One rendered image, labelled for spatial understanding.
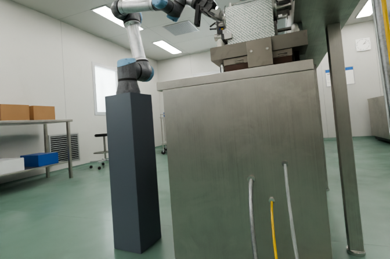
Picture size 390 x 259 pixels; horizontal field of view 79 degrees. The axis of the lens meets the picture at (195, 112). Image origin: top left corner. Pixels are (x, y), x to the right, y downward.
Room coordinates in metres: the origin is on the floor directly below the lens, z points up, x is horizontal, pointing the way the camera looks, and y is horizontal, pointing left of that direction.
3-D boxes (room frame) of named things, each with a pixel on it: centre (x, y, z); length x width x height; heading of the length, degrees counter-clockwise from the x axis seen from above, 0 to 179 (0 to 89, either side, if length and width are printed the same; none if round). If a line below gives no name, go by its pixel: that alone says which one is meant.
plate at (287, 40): (1.07, -0.31, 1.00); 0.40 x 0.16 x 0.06; 69
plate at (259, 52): (0.98, -0.29, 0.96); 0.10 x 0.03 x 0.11; 69
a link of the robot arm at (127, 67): (1.48, 0.40, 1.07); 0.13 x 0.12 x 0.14; 150
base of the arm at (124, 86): (1.47, 0.40, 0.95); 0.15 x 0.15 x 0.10
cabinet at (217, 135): (2.15, -0.60, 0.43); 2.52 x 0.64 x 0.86; 159
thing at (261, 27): (1.19, -0.31, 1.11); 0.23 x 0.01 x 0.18; 69
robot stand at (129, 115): (1.47, 0.40, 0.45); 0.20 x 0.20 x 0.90; 64
